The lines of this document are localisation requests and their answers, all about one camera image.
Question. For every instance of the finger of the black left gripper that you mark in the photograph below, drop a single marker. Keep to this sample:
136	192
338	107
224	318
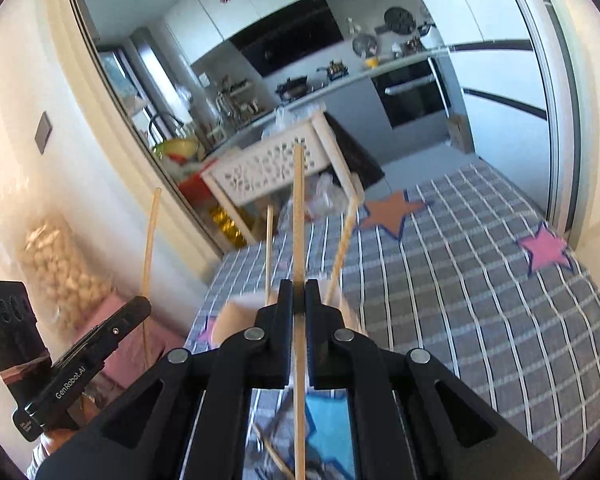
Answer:
71	374

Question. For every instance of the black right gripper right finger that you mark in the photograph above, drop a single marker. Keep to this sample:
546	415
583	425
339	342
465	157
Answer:
335	353

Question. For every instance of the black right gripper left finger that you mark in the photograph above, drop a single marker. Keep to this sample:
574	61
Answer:
269	366

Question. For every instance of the light wooden chopstick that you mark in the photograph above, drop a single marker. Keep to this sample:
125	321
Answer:
297	306

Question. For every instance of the white plastic utensil holder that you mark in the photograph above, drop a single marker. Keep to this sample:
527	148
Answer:
239	313

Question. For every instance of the bag of white balls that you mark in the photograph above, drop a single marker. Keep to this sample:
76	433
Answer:
67	287

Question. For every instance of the blue star sticker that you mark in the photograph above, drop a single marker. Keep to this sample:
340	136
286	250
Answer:
329	436

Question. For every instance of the ridged bamboo chopstick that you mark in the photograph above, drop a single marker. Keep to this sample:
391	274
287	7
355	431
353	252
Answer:
343	245

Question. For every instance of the pink box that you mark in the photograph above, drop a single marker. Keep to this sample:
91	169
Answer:
127	363

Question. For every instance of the orange star sticker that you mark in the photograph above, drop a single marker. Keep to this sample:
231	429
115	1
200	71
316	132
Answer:
390	213

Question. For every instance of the grey checkered tablecloth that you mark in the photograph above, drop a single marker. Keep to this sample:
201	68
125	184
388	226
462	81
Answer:
481	371

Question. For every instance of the clear plastic bag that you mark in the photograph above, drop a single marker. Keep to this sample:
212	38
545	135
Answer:
324	197

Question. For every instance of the white floral plastic basket rack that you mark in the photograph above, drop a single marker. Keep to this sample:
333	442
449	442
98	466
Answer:
240	178

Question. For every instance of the green yellow bowl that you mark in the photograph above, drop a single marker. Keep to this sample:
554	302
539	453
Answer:
182	148

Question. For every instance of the cardboard box on floor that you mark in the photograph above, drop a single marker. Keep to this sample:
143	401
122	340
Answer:
460	134

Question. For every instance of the black cooking pot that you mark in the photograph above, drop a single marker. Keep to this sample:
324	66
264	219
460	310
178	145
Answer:
292	88

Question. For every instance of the black built-in oven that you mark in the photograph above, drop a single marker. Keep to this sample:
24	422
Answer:
412	92

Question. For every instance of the black range hood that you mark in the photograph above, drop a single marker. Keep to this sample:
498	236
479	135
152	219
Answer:
288	35

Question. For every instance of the white refrigerator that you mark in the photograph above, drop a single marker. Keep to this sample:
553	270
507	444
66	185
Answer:
496	67

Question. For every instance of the light switch plate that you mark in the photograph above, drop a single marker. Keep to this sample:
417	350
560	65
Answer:
42	133

